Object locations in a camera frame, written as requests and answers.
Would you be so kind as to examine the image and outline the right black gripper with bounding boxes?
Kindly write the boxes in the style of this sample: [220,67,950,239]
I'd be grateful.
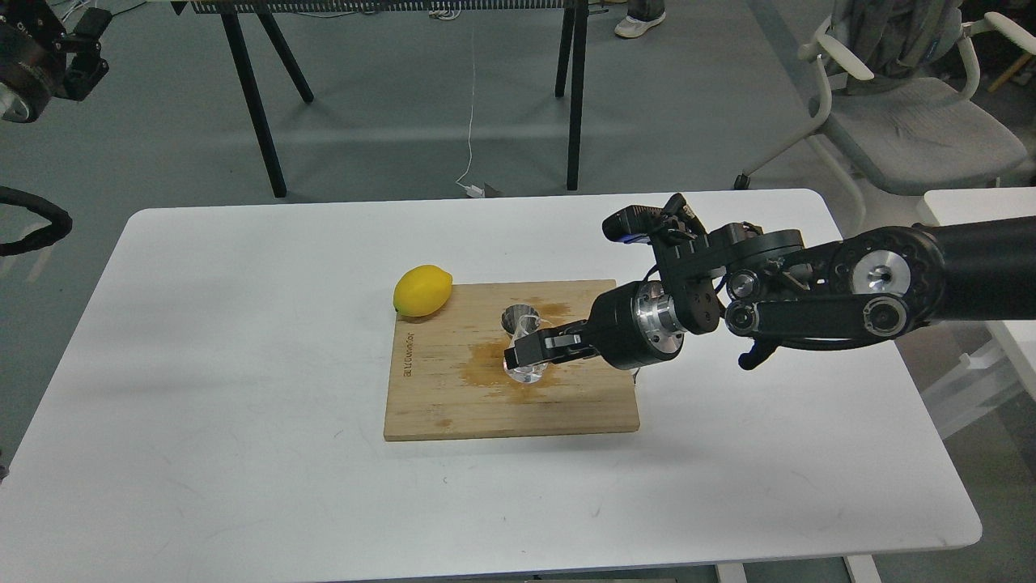
[537,280,686,370]

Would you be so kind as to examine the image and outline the wooden cutting board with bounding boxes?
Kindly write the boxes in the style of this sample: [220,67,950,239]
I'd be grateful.
[384,280,640,440]

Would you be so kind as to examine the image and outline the person's legs and shoes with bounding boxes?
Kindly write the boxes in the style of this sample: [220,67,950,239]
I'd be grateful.
[614,0,666,40]

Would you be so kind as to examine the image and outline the grey office chair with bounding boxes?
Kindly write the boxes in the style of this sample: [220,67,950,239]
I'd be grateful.
[733,1,1035,235]

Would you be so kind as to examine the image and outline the steel double jigger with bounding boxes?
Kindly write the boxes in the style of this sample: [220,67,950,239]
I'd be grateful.
[502,304,546,384]

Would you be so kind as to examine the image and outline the black leg table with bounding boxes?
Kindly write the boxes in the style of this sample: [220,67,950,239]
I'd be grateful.
[172,1,593,202]

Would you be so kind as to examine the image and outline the small clear glass cup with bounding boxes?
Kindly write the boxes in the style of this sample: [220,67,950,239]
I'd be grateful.
[503,327,549,376]

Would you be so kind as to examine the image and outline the white cable with plug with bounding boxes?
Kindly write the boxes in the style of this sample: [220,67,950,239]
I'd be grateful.
[455,65,486,199]

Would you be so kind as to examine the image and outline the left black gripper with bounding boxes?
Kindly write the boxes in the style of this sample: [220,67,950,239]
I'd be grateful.
[1,0,113,123]

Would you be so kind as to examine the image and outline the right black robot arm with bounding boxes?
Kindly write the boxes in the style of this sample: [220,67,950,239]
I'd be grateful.
[503,194,1035,370]

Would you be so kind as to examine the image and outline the yellow lemon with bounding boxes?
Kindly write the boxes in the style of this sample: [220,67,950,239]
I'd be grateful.
[393,264,454,317]

